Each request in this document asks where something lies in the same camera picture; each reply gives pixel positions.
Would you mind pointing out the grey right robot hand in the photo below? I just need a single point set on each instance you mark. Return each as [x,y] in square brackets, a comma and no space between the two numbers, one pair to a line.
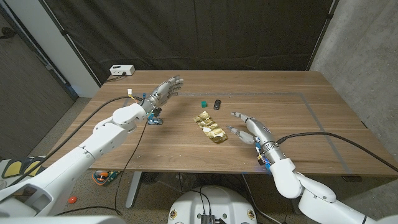
[259,132]

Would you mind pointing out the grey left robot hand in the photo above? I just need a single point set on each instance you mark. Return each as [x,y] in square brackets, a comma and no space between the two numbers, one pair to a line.
[163,91]

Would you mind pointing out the gold foil envelope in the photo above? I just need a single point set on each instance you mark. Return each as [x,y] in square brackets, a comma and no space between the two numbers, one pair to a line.
[211,127]

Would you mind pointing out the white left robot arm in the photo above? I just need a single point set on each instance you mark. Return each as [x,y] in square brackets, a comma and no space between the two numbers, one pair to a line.
[102,140]

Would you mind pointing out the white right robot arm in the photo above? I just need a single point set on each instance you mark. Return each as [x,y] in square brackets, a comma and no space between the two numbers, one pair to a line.
[286,177]

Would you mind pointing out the blue toy car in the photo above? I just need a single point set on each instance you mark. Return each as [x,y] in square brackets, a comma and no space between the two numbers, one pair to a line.
[155,122]

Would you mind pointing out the small teal block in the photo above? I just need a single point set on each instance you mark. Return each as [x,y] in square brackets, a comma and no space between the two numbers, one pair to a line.
[204,104]

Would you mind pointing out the black toy car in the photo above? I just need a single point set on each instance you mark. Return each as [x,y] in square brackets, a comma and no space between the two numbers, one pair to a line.
[217,104]

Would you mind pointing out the colourful floor toy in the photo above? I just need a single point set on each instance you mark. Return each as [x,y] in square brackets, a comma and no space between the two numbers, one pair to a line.
[104,177]

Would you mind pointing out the white power outlet box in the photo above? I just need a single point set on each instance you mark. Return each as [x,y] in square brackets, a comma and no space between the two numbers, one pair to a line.
[122,70]

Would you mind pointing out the black cloth backdrop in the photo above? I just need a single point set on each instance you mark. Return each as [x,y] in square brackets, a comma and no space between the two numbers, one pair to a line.
[186,31]

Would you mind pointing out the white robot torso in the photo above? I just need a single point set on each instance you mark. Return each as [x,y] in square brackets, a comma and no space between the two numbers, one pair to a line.
[214,202]

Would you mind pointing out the black backdrop stand pole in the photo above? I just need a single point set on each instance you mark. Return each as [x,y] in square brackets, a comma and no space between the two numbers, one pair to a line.
[71,46]
[321,34]

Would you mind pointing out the grey table leg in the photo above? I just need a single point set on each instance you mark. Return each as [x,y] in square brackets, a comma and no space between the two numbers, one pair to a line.
[133,189]

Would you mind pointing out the small orange ball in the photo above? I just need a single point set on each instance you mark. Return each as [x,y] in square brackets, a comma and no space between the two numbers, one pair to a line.
[72,199]

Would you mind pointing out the yellow black foot pedal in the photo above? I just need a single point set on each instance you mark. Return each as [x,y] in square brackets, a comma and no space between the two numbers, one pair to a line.
[32,166]
[12,169]

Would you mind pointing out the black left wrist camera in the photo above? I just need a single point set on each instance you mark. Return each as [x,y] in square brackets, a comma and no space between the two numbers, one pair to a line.
[155,112]

